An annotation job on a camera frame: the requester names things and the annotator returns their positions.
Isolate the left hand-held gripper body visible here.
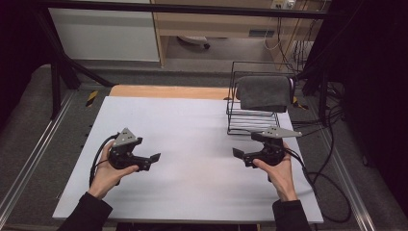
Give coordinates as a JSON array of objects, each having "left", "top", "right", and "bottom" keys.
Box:
[{"left": 108, "top": 127, "right": 144, "bottom": 171}]

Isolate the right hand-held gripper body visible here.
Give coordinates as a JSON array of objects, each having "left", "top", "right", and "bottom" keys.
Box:
[{"left": 256, "top": 125, "right": 303, "bottom": 167}]

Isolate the black wire rack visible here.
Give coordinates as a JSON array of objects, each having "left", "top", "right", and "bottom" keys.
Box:
[{"left": 225, "top": 61, "right": 297, "bottom": 137}]

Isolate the dark grey towel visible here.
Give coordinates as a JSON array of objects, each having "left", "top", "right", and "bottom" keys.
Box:
[{"left": 235, "top": 75, "right": 294, "bottom": 114}]

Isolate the person's left hand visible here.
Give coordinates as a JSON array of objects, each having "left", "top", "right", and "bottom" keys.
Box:
[{"left": 88, "top": 141, "right": 140, "bottom": 200}]

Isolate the person's right hand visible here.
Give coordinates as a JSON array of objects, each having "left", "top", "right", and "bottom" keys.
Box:
[{"left": 251, "top": 141, "right": 299, "bottom": 203}]

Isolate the yellow black warning tape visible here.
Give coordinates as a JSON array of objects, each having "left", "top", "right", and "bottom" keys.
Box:
[{"left": 85, "top": 90, "right": 99, "bottom": 108}]

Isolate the black metal stand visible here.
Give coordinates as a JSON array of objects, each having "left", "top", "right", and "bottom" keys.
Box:
[{"left": 33, "top": 8, "right": 117, "bottom": 120}]

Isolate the white cabinet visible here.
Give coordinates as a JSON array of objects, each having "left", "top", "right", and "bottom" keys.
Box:
[{"left": 47, "top": 7, "right": 161, "bottom": 63}]

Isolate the office chair base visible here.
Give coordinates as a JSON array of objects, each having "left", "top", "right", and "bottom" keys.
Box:
[{"left": 177, "top": 35, "right": 212, "bottom": 50}]

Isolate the black curtain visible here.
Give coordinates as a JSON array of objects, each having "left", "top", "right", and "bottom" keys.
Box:
[{"left": 302, "top": 0, "right": 408, "bottom": 210}]

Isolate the white power strip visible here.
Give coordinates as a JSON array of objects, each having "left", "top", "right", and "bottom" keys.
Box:
[{"left": 270, "top": 0, "right": 296, "bottom": 11}]

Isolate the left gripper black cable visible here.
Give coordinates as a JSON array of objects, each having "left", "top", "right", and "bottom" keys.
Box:
[{"left": 89, "top": 132, "right": 120, "bottom": 189}]

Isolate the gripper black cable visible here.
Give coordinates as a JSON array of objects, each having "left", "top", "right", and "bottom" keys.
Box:
[
  {"left": 89, "top": 132, "right": 120, "bottom": 189},
  {"left": 283, "top": 147, "right": 353, "bottom": 224}
]

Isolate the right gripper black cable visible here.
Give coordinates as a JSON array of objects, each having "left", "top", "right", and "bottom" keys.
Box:
[{"left": 283, "top": 147, "right": 353, "bottom": 224}]

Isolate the bundle of black cables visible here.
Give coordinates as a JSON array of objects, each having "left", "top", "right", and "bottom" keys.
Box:
[{"left": 290, "top": 80, "right": 345, "bottom": 129}]

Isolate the aluminium rail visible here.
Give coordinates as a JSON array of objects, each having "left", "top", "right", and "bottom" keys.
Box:
[
  {"left": 0, "top": 90, "right": 78, "bottom": 220},
  {"left": 320, "top": 128, "right": 378, "bottom": 231}
]

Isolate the black metal frame bar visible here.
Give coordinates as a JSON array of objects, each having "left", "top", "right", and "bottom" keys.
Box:
[{"left": 33, "top": 0, "right": 336, "bottom": 20}]

